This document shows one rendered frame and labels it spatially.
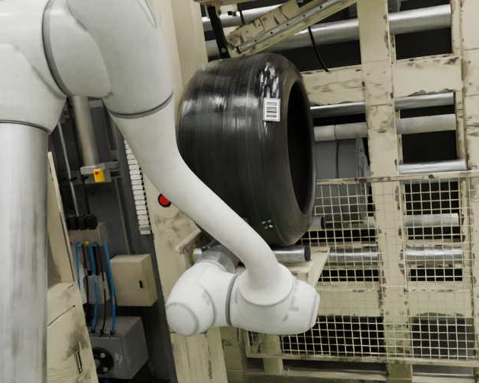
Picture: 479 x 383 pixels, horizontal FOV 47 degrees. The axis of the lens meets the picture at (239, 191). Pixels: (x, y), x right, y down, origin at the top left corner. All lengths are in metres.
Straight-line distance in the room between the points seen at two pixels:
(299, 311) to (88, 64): 0.57
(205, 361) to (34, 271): 1.17
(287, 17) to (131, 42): 1.23
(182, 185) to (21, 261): 0.28
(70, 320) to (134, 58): 1.00
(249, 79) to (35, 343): 0.90
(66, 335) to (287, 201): 0.69
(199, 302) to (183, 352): 0.83
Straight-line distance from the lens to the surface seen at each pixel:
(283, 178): 1.40
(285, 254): 1.54
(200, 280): 1.09
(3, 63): 0.77
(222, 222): 0.92
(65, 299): 1.59
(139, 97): 0.77
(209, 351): 1.85
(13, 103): 0.77
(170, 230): 1.71
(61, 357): 1.59
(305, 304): 1.05
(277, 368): 2.49
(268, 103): 1.39
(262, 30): 1.94
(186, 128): 1.44
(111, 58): 0.75
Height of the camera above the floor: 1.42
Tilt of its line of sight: 13 degrees down
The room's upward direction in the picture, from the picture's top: 8 degrees counter-clockwise
